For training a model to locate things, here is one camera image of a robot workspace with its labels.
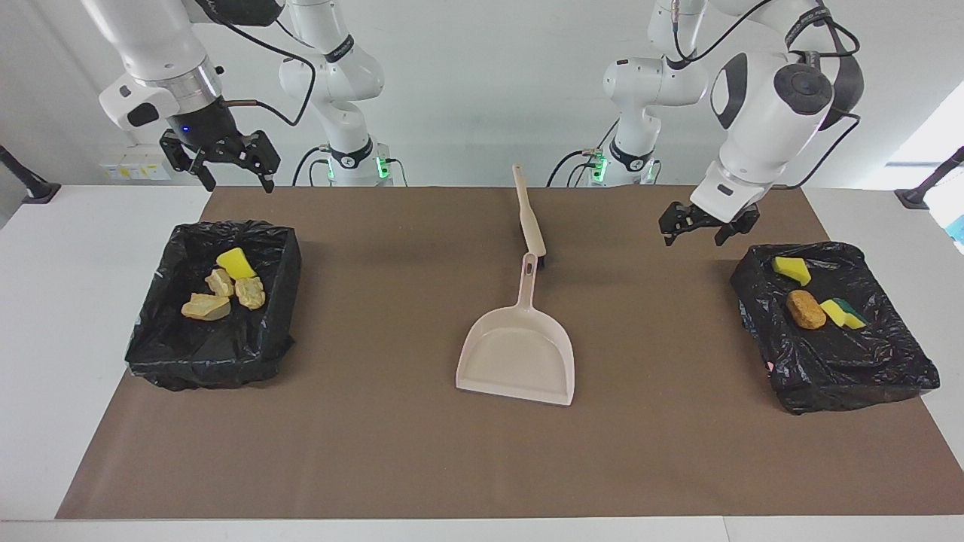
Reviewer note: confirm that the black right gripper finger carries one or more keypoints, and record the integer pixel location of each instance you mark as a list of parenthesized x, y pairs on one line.
[(207, 179), (267, 182)]

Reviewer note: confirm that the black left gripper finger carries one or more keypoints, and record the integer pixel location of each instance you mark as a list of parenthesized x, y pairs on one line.
[(729, 234), (669, 236)]

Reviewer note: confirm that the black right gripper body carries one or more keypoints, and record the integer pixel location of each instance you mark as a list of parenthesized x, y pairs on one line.
[(203, 132)]

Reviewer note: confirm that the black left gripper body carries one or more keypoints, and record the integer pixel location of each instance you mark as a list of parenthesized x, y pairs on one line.
[(700, 217)]

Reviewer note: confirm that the notched yellow sponge piece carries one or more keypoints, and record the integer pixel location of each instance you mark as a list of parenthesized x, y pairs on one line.
[(791, 269)]

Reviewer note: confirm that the plain yellow sponge piece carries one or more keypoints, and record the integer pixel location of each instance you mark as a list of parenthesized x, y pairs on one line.
[(236, 263)]

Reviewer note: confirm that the brown oval sponge lump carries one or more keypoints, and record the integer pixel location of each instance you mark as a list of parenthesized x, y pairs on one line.
[(806, 310)]

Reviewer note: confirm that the green and yellow sponge piece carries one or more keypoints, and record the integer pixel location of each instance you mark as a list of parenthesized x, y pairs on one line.
[(842, 312)]

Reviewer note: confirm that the beige hand brush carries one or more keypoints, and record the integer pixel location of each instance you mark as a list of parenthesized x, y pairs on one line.
[(531, 226)]

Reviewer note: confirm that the beige plastic dustpan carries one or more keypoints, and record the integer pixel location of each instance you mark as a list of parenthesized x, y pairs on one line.
[(520, 354)]

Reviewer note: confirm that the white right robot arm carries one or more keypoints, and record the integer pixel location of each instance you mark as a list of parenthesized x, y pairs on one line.
[(151, 45)]

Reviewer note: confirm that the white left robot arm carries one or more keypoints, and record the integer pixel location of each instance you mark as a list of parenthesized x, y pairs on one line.
[(761, 135)]

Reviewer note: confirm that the black bag lined bin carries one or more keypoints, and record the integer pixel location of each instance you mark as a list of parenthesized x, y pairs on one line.
[(188, 354)]

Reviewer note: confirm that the black bag bin pink spot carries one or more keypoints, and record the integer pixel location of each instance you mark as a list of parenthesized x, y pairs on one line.
[(851, 369)]

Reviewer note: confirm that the blue object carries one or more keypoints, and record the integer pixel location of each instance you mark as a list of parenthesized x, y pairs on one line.
[(959, 228)]

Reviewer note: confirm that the brown paper table mat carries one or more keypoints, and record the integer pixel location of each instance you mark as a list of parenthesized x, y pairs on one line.
[(376, 452)]

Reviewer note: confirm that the black camera stand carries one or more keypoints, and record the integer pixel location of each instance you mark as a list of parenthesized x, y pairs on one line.
[(915, 196), (34, 190)]

